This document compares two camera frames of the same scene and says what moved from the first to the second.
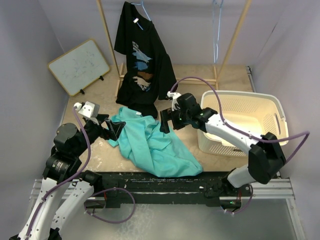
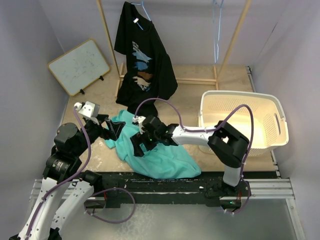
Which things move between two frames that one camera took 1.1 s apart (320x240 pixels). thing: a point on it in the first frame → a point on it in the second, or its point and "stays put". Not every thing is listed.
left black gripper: [114, 128] stays put
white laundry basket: [257, 114] stays put
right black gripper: [166, 115] → [138, 139]
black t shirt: [148, 70] stays put
